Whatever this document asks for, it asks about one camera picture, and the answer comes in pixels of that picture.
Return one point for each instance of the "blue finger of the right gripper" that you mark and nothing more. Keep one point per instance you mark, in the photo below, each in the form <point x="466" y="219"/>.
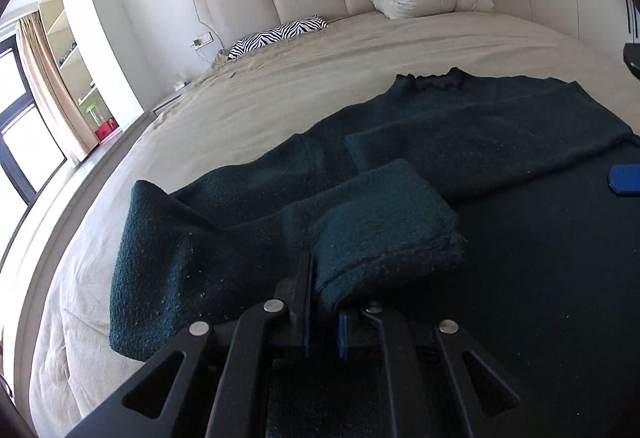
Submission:
<point x="624" y="179"/>

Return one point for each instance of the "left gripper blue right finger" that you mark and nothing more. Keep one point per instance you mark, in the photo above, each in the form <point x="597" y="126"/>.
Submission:
<point x="342" y="335"/>

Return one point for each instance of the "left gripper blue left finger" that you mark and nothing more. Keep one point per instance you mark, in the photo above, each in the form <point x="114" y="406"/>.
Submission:
<point x="302" y="299"/>

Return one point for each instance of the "dark teal knit sweater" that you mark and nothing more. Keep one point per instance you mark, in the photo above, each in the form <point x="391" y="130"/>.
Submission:
<point x="466" y="228"/>

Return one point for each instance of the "beige bed with sheet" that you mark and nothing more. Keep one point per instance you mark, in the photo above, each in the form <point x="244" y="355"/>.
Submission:
<point x="236" y="112"/>

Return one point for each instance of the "white bedside table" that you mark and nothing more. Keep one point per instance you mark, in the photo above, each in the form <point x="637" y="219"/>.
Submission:
<point x="172" y="98"/>

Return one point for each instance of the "red box on shelf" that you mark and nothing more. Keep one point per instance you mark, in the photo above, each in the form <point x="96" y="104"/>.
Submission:
<point x="105" y="129"/>

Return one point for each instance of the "zebra print pillow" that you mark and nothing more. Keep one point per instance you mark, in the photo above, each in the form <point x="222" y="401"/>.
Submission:
<point x="289" y="30"/>

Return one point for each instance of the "black framed window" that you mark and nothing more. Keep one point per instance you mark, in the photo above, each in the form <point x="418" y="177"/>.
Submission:
<point x="29" y="154"/>

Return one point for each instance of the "beige curtain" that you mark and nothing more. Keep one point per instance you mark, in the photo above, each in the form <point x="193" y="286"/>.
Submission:
<point x="60" y="114"/>

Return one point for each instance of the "wall power socket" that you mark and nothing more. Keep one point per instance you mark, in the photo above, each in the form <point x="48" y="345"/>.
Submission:
<point x="202" y="40"/>

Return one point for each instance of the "white wall shelf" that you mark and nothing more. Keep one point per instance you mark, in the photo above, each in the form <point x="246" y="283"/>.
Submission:
<point x="75" y="74"/>

